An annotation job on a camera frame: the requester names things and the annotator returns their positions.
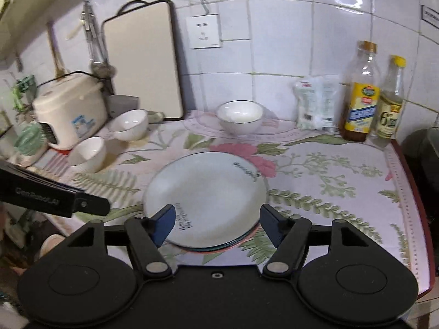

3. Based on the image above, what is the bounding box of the grey plastic container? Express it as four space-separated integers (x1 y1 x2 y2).
106 94 140 119

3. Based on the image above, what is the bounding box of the wooden spatula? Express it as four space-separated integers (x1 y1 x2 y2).
46 24 67 76

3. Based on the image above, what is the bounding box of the green white container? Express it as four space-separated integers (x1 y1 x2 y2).
10 123 49 167

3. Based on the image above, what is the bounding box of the black pot with lid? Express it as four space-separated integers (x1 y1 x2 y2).
401 123 439 196

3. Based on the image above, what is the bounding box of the cream handled kitchen tool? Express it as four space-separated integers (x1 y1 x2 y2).
66 17 86 41

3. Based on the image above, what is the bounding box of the beige round container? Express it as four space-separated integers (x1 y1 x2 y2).
39 234 66 258

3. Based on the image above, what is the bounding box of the white seasoning bag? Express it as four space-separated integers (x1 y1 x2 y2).
293 75 338 132

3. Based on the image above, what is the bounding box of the cream cutting board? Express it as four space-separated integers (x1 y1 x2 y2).
102 0 186 121

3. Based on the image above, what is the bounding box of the beige wall cabinet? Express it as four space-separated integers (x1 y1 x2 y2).
0 0 114 62

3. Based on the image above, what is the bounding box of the oil bottle with yellow label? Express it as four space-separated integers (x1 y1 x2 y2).
339 40 381 143

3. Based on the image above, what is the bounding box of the white wall socket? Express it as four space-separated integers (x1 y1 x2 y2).
185 14 222 49

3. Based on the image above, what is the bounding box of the cream rice cooker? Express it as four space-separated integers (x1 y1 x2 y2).
32 72 110 151

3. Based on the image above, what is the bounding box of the pink rabbit print plate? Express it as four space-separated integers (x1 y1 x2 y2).
183 229 262 255

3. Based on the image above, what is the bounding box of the blue fried egg plate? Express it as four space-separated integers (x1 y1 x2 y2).
176 228 258 251

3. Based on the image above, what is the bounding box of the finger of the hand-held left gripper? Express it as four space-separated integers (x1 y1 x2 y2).
71 194 111 217

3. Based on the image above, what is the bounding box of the floral tablecloth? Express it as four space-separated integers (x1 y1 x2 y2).
27 110 433 302

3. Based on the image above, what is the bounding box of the purple white wall sticker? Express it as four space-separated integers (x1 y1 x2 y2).
421 5 439 29

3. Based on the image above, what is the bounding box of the white ribbed bowl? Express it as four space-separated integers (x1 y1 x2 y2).
107 109 149 142
67 136 107 174
215 100 264 136

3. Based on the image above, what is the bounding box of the white plate with black rim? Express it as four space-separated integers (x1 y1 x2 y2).
143 151 268 249

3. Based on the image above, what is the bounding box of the green labelled packet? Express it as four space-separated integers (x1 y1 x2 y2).
12 75 38 110

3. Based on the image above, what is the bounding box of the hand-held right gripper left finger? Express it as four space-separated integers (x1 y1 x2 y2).
67 204 176 280

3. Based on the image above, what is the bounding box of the clear vinegar bottle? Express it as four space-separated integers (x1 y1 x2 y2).
370 55 407 148

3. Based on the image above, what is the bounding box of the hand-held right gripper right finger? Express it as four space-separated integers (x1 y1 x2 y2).
260 204 369 280

